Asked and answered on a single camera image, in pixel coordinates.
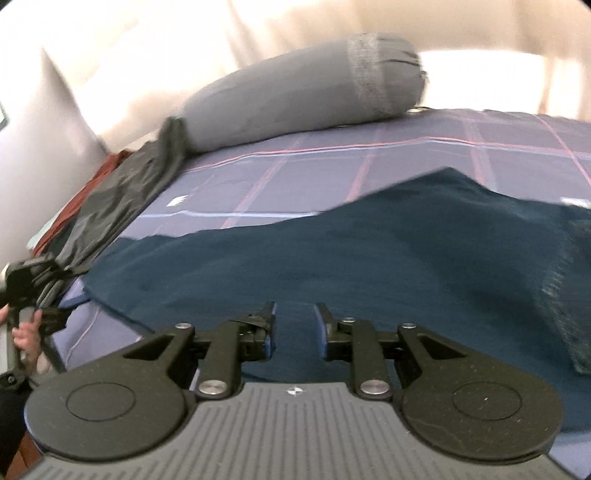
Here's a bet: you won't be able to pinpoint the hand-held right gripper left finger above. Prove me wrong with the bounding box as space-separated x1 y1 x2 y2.
121 301 279 400

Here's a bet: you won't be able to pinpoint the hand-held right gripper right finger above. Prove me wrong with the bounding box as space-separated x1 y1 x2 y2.
314 302 468 400

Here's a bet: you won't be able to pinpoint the dark blue denim pants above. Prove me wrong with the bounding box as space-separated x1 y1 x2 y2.
83 167 591 385

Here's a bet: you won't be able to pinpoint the person's left hand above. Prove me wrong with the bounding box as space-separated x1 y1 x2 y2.
0 307 45 366

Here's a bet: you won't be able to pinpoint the dark grey cloth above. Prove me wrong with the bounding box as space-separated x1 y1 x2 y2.
34 116 188 319

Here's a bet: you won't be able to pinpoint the rust red cloth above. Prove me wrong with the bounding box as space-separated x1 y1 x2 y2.
31 150 136 254

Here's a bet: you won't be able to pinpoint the blue checked bed sheet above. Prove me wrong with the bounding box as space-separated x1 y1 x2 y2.
46 108 591 468

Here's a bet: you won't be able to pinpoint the grey bolster pillow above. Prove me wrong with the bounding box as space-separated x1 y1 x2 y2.
178 31 428 153

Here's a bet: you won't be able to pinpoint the cream sheer curtain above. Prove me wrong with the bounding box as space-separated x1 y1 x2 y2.
0 0 591 158

